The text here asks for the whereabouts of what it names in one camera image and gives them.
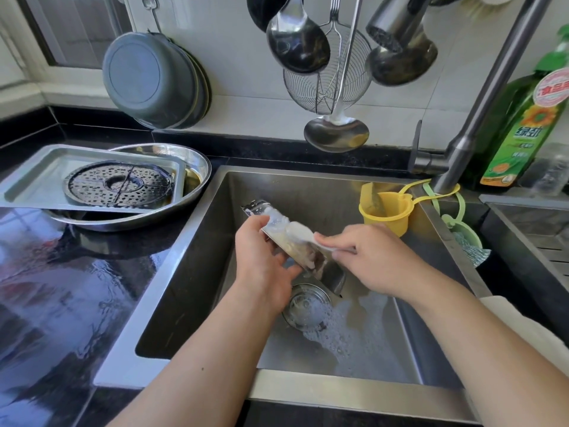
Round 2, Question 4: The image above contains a person's left hand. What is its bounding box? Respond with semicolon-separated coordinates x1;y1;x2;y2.
233;215;304;313

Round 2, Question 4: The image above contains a person's right hand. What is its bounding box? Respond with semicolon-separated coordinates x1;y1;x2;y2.
313;224;433;304

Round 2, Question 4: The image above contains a round steel pan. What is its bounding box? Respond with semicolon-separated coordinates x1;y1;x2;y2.
241;197;349;295

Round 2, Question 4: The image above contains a white cleaning brush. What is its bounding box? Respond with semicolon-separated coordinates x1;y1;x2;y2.
283;219;335;257

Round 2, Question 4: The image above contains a black round steamer rack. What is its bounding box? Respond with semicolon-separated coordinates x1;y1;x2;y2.
63;160;175;211

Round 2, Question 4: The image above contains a person's right forearm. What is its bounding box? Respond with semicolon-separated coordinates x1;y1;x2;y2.
404;271;569;427

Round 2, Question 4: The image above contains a person's left forearm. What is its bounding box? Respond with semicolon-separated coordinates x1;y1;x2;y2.
107;293;286;427

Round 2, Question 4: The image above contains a yellow hanging sink cup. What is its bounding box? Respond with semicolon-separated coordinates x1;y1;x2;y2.
357;179;429;239

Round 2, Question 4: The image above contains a stainless steel sink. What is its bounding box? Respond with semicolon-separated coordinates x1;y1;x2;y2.
92;163;496;424

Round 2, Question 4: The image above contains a green hanging sponge holder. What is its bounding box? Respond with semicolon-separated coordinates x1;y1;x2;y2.
424;181;493;269

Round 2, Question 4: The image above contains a round steel basin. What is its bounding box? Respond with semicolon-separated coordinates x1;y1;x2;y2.
48;141;213;233

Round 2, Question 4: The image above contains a steel sink drain tray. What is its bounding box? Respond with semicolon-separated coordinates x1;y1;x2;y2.
479;190;569;292

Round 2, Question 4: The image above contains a white dish rag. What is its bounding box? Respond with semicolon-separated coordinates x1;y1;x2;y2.
479;294;569;380

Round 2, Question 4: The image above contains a clear plastic cup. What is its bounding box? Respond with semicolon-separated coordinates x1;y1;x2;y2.
519;141;569;197

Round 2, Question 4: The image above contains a dark green hanging basin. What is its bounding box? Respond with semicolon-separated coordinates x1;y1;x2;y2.
185;43;213;126

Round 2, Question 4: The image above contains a green dish soap bottle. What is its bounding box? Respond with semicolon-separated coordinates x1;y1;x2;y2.
479;26;569;189

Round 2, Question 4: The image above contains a steel gooseneck faucet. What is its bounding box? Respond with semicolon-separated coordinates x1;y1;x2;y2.
365;0;553;197

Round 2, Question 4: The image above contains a grey hanging basin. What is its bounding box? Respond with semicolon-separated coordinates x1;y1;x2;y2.
100;30;199;130

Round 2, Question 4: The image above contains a steel soup ladle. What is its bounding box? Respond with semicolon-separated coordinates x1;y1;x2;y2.
266;0;333;75

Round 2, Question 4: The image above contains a rectangular steel tray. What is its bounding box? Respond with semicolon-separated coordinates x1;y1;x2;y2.
0;143;188;215

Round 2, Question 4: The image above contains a hanging steel ladles and skimmer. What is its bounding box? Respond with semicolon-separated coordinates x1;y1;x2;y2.
245;0;293;33

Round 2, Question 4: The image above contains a yellow-handled steel ladle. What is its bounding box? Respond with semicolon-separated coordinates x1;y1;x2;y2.
303;0;372;155

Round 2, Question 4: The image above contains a wire mesh skimmer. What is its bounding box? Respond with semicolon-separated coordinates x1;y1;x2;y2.
283;0;373;116

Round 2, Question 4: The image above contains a steel wall hook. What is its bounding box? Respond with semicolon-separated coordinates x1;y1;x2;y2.
141;0;167;34

